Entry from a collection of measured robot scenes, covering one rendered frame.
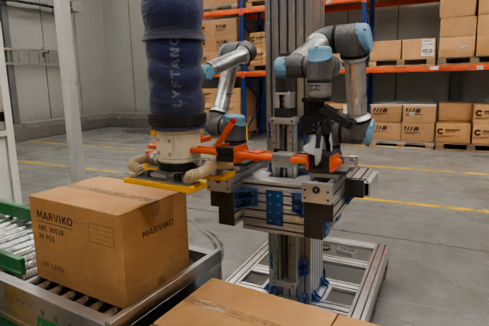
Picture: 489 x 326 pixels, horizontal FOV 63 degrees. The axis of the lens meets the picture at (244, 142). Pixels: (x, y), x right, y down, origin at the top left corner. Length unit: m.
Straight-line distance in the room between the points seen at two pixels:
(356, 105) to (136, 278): 1.17
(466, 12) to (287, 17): 6.56
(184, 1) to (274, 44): 0.76
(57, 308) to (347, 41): 1.56
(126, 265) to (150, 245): 0.14
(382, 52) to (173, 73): 7.26
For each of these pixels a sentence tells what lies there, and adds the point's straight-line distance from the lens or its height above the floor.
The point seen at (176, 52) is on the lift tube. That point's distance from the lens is 1.48.
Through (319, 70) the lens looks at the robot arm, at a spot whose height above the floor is 1.47.
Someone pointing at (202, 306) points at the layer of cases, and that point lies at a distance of 1.75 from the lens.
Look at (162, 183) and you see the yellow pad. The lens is 1.50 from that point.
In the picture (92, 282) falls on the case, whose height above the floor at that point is 0.62.
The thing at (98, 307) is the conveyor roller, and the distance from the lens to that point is 1.87.
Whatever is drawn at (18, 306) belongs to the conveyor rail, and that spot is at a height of 0.50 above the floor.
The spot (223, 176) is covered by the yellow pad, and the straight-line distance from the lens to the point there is 1.56.
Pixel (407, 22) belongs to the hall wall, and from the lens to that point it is 9.82.
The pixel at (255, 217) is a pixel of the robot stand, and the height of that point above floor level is 0.75.
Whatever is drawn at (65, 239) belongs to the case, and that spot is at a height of 0.78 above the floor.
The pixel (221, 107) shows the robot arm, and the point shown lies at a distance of 2.16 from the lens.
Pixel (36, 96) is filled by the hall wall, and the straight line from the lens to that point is 12.13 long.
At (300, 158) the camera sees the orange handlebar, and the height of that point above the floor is 1.20.
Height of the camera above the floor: 1.45
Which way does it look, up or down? 9 degrees down
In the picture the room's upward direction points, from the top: 1 degrees counter-clockwise
